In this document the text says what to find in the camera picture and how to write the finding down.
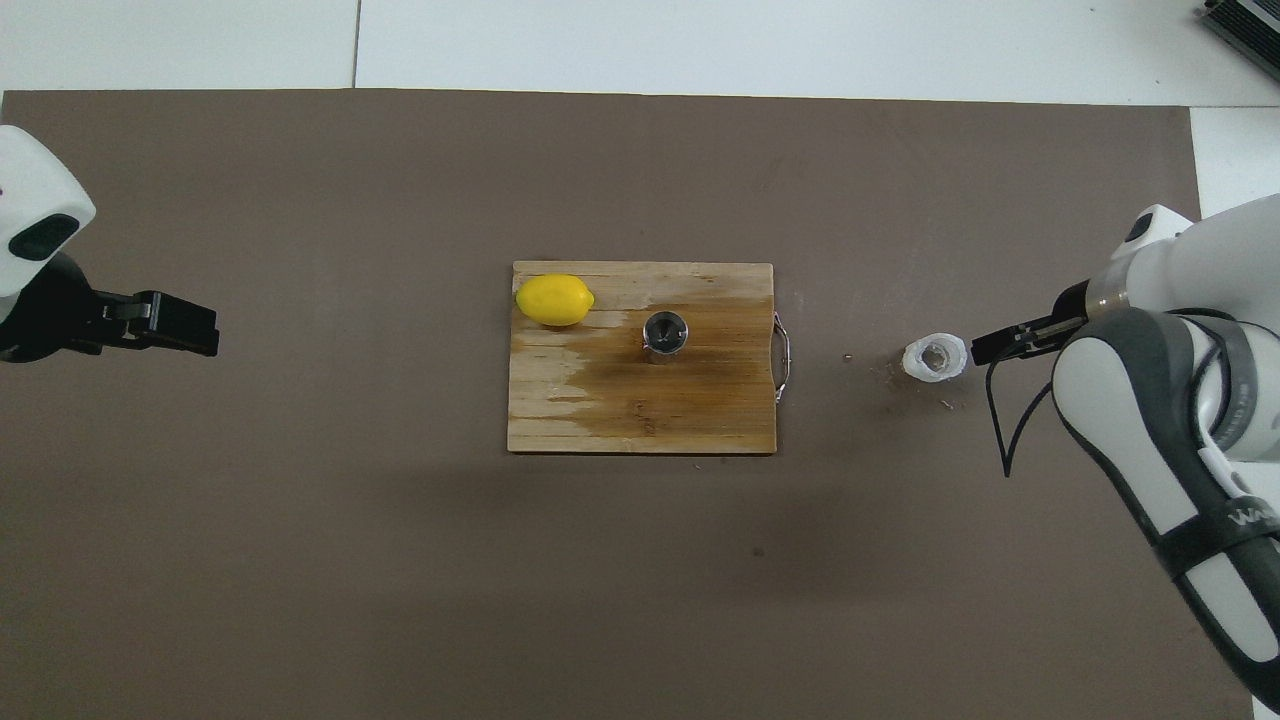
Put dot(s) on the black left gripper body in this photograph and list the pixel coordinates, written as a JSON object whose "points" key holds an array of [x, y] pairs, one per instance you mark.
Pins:
{"points": [[50, 315]]}

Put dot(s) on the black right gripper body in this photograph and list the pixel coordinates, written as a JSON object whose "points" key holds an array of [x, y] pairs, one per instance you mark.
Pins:
{"points": [[1072, 305]]}

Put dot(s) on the small white plastic cup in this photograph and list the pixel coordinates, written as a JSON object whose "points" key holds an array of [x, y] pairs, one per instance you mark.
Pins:
{"points": [[914, 370]]}

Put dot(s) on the steel double jigger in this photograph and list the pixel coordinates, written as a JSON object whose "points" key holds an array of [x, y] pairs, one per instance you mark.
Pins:
{"points": [[665, 350]]}

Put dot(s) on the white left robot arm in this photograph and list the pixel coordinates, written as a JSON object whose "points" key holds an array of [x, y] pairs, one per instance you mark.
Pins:
{"points": [[35, 190]]}

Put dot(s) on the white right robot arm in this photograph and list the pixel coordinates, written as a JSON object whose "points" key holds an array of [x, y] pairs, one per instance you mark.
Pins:
{"points": [[1120, 400]]}

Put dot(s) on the wooden cutting board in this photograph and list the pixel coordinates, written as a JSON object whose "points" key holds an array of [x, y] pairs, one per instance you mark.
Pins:
{"points": [[700, 410]]}

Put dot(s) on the brown paper table mat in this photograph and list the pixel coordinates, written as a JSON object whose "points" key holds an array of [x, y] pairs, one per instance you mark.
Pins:
{"points": [[400, 550]]}

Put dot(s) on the grey black electronic box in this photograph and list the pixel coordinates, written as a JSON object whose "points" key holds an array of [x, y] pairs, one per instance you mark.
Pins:
{"points": [[1250, 30]]}

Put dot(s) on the yellow lemon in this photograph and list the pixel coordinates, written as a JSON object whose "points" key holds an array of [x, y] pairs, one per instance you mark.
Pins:
{"points": [[555, 300]]}

